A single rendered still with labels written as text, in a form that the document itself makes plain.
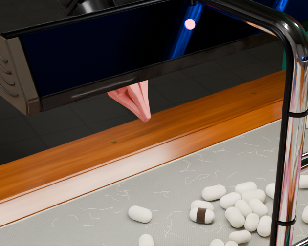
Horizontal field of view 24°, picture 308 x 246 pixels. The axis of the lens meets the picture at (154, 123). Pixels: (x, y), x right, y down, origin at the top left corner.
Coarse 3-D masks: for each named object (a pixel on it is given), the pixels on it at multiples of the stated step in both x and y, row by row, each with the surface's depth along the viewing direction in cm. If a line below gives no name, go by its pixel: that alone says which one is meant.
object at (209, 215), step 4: (196, 208) 102; (192, 212) 102; (196, 212) 101; (208, 212) 101; (212, 212) 101; (192, 216) 101; (196, 216) 101; (208, 216) 101; (212, 216) 101; (208, 220) 101; (212, 220) 101
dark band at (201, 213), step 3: (198, 207) 102; (198, 210) 101; (201, 210) 101; (204, 210) 101; (198, 213) 101; (201, 213) 101; (204, 213) 101; (198, 216) 101; (201, 216) 101; (204, 216) 101; (198, 219) 101; (201, 219) 101; (204, 219) 101; (198, 222) 102; (201, 222) 102; (204, 222) 101
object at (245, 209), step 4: (240, 200) 104; (236, 204) 104; (240, 204) 103; (244, 204) 103; (240, 208) 103; (244, 208) 102; (248, 208) 102; (244, 212) 102; (248, 212) 102; (244, 216) 102
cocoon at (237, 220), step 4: (228, 208) 102; (232, 208) 102; (236, 208) 102; (228, 212) 102; (232, 212) 101; (236, 212) 101; (240, 212) 102; (228, 216) 101; (232, 216) 101; (236, 216) 100; (240, 216) 100; (228, 220) 102; (232, 220) 100; (236, 220) 100; (240, 220) 100; (244, 220) 101; (232, 224) 100; (236, 224) 100; (240, 224) 100
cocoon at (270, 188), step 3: (273, 183) 108; (267, 186) 107; (270, 186) 107; (273, 186) 107; (267, 189) 107; (270, 189) 107; (273, 189) 106; (267, 192) 107; (270, 192) 107; (273, 192) 106; (270, 195) 107; (273, 195) 106; (273, 198) 106
